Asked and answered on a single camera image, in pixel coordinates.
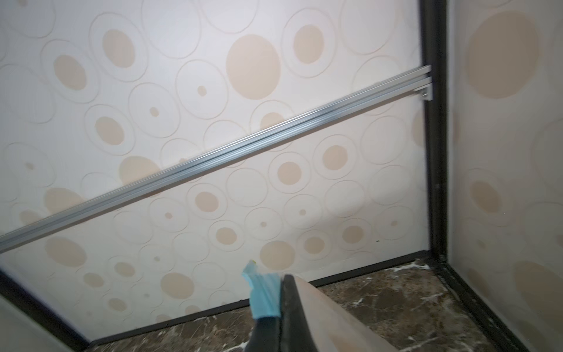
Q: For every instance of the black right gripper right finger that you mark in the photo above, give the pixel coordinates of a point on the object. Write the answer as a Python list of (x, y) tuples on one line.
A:
[(295, 335)]

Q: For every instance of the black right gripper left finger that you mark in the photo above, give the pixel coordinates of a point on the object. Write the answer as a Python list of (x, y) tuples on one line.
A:
[(265, 336)]

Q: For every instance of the clear blue zipper bag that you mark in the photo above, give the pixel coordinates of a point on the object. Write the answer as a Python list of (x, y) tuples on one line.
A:
[(331, 326)]

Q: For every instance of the black corner frame post left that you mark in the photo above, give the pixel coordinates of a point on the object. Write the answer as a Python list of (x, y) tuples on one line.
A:
[(40, 314)]

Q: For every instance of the black corner frame post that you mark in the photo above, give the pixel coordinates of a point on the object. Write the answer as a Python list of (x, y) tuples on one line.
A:
[(433, 16), (40, 314)]

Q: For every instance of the silver aluminium rail back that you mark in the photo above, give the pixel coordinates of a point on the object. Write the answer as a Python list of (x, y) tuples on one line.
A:
[(412, 82)]

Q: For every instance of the black corner frame post right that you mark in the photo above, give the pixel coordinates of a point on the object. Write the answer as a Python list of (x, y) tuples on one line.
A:
[(433, 16)]

